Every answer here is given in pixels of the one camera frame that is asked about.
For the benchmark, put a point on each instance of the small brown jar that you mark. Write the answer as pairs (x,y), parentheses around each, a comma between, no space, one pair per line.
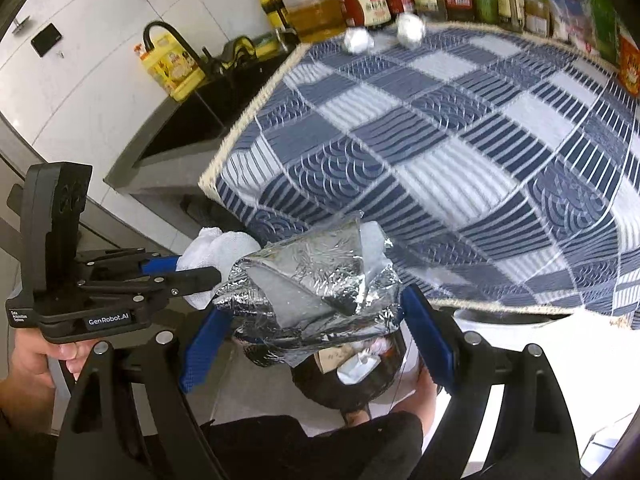
(536,20)

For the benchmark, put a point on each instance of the white tissue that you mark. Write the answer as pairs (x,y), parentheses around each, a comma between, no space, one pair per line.
(215,250)

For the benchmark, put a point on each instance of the black trash bin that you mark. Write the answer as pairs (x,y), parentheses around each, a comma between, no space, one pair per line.
(350,400)

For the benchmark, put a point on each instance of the black sink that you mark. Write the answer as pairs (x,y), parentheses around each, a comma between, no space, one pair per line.
(200,120)

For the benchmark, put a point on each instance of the black faucet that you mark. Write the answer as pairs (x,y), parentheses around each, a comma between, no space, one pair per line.
(159,24)

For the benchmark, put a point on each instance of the crumpled white paper ball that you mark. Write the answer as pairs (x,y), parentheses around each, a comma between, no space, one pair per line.
(411,27)
(357,40)

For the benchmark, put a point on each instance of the person's black shorts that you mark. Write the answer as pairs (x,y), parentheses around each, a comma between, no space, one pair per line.
(310,445)

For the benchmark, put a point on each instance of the silver foil bag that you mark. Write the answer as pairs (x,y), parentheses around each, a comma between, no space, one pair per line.
(310,270)

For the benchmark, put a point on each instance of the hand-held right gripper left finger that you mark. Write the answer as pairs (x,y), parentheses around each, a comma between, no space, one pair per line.
(200,350)

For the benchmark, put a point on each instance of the red paper cup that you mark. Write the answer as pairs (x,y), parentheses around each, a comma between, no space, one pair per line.
(630,65)

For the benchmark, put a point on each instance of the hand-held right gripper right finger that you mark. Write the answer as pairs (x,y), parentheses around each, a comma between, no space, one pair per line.
(430,335)

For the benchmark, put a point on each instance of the yellow green sponge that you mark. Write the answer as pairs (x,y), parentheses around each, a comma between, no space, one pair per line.
(266,46)

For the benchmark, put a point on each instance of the small white tissue wad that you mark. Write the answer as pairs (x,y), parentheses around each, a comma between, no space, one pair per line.
(357,372)

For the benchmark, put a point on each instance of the green plastic bag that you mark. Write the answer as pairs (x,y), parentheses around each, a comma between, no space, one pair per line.
(602,20)

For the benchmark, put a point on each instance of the person's leg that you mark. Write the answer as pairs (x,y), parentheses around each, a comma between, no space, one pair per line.
(425,405)

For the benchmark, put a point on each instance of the black wall socket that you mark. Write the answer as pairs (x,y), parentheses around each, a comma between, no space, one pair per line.
(46,40)

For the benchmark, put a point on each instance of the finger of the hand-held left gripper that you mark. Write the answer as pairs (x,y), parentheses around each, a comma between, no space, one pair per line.
(160,264)
(195,277)

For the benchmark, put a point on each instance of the white blue plastic bag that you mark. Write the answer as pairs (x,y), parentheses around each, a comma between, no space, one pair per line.
(570,15)

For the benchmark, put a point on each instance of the glass oil jug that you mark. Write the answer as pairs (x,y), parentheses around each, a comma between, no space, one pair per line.
(315,17)

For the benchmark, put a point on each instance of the yellow oil jug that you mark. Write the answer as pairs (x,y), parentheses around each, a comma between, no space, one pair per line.
(170,70)

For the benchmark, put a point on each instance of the metal wall hook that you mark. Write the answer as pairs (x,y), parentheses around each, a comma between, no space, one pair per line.
(21,24)

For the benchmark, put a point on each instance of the blue checked tablecloth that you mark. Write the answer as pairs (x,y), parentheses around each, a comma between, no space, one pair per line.
(450,160)

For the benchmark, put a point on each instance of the person's left hand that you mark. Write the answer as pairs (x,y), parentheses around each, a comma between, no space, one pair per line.
(32,355)

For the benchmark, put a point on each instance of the dark sauce bottle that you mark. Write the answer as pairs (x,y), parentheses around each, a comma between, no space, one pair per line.
(370,5)

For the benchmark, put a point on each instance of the person's left forearm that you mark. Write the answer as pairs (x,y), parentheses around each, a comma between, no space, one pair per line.
(25,400)

